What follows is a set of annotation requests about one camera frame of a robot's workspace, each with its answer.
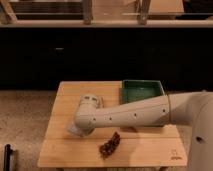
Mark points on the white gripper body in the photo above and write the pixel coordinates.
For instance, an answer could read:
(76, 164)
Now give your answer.
(89, 101)

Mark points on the grey towel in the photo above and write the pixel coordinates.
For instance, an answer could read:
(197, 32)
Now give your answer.
(72, 128)

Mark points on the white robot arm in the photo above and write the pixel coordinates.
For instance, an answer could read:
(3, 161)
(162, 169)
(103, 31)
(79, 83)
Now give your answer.
(194, 109)

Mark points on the green plastic tray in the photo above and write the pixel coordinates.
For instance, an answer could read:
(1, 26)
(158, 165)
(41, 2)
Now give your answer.
(136, 90)

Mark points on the small wooden block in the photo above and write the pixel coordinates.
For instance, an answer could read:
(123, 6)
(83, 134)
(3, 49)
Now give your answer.
(101, 102)

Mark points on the bunch of red grapes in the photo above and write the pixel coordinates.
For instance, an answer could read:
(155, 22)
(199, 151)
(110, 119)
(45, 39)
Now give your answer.
(110, 146)

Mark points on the wooden table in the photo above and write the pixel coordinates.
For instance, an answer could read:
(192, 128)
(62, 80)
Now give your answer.
(143, 147)

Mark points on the black object on floor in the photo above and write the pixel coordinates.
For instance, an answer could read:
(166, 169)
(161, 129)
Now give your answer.
(7, 154)

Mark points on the wooden shelf frame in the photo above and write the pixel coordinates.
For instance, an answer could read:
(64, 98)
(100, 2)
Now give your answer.
(106, 13)

